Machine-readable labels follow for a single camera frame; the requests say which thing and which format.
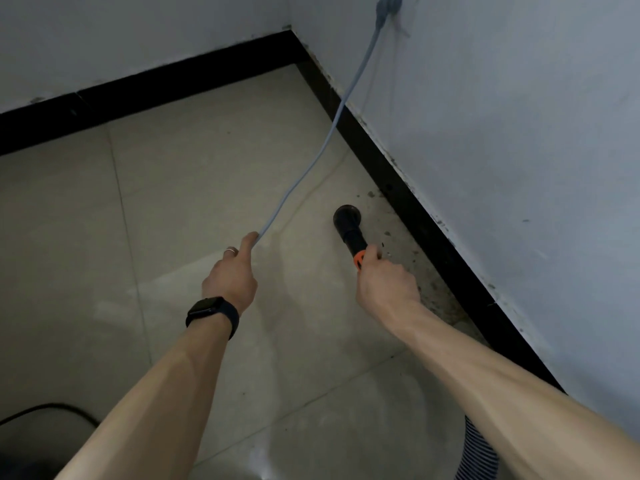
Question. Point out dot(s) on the black baseboard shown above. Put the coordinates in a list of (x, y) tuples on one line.
[(150, 89)]

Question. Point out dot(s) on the person's right forearm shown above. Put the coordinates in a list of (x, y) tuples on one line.
[(510, 394)]

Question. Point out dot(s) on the person's left hand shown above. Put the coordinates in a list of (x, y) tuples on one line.
[(230, 284)]

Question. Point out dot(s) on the black smartwatch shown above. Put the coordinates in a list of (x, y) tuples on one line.
[(212, 312)]

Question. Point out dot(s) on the person's right hand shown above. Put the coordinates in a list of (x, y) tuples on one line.
[(387, 287)]

